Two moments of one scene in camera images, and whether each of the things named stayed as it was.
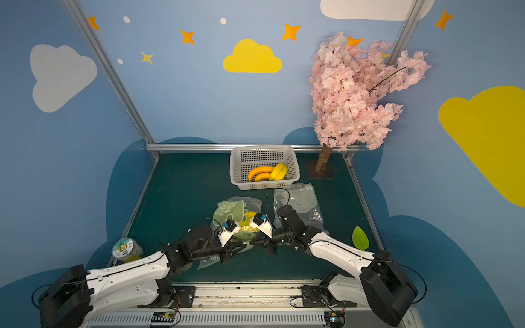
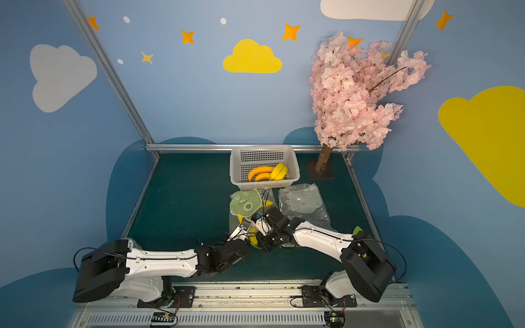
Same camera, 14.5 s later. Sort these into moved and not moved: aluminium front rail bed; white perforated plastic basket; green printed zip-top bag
Moved: green printed zip-top bag
Not moved: aluminium front rail bed; white perforated plastic basket
